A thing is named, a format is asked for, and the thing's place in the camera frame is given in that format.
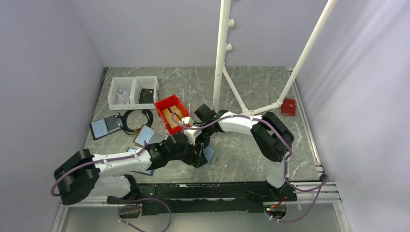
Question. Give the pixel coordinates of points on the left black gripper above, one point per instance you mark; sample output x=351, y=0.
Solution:
x=196, y=160

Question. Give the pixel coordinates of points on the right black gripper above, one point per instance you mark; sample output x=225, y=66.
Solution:
x=205, y=142

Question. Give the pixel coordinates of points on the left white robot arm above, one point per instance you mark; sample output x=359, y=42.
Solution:
x=85, y=174

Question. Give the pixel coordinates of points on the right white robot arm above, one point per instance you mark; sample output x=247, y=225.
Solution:
x=273, y=138

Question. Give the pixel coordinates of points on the navy blue card holder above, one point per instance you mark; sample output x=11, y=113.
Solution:
x=141, y=168

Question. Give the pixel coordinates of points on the brown boxes in red bin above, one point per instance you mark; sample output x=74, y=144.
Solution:
x=171, y=114

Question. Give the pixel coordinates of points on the red plastic bin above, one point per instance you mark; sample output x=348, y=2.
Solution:
x=166, y=107

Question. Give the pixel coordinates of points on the black wallet in bin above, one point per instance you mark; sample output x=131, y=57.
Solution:
x=146, y=96

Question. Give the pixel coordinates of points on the white two-compartment bin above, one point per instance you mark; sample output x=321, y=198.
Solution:
x=135, y=84

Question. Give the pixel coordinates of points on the red leather wallet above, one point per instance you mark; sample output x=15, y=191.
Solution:
x=288, y=107

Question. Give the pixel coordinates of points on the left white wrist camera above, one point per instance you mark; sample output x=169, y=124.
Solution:
x=192, y=133

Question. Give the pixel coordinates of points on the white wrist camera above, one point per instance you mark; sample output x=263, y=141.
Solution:
x=186, y=122
x=192, y=133

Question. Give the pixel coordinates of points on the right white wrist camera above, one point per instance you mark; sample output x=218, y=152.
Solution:
x=186, y=122

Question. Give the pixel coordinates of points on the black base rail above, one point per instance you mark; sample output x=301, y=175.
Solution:
x=250, y=196

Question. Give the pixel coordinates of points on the white PVC pipe frame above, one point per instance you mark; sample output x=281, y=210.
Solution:
x=267, y=33

